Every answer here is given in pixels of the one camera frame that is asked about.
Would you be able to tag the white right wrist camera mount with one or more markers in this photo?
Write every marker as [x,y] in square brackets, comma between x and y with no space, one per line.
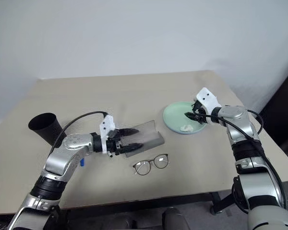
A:
[207,98]

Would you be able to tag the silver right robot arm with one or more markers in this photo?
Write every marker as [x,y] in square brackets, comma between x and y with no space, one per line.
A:
[242,129]

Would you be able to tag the grey open glasses case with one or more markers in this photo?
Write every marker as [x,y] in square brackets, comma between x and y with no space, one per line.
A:
[148,134]

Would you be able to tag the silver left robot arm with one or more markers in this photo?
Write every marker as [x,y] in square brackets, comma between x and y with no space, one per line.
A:
[74,141]

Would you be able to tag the small white crumpled object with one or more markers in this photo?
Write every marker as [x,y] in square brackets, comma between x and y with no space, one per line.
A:
[186,128]

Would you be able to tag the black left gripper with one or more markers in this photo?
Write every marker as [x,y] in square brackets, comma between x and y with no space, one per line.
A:
[114,146]

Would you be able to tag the black cabinet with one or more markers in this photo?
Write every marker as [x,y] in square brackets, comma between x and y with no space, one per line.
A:
[282,112]

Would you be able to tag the brown round-rimmed glasses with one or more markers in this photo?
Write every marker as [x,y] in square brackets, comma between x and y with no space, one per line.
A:
[147,161]

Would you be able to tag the light green plate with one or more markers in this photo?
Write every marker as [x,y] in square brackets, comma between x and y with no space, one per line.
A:
[175,115]

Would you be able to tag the dark rounded shape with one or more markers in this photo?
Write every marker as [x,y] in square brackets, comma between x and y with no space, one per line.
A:
[121,222]
[175,219]

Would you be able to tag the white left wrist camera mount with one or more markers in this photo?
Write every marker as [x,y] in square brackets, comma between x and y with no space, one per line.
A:
[106,125]

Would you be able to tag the black metal table frame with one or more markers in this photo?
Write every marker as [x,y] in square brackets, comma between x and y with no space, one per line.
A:
[216,203]

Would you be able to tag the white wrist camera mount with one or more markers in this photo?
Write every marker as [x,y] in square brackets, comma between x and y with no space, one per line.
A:
[207,98]
[106,125]

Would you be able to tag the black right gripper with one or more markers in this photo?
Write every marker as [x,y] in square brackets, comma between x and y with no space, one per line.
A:
[198,109]

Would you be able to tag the black cup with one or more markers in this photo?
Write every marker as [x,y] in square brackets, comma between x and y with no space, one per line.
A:
[46,128]

